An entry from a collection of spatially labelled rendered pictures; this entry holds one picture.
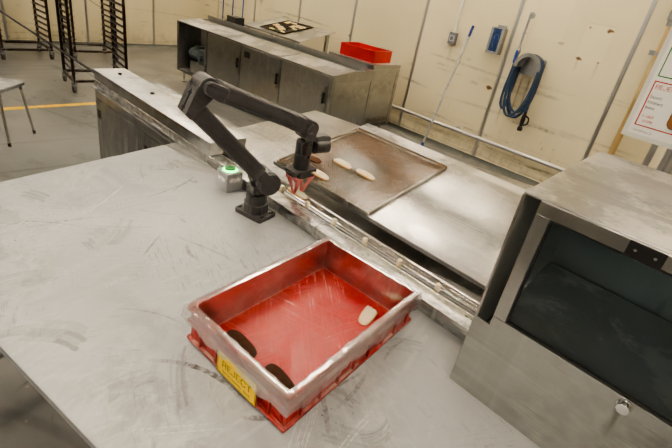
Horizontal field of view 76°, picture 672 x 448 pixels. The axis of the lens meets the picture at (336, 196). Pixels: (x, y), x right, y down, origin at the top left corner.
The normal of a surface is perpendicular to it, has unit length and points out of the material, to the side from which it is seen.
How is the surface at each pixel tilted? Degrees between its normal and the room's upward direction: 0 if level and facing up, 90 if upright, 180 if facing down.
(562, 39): 90
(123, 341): 0
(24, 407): 0
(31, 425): 0
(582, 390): 91
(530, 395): 90
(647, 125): 90
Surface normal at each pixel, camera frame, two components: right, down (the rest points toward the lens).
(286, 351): 0.16, -0.89
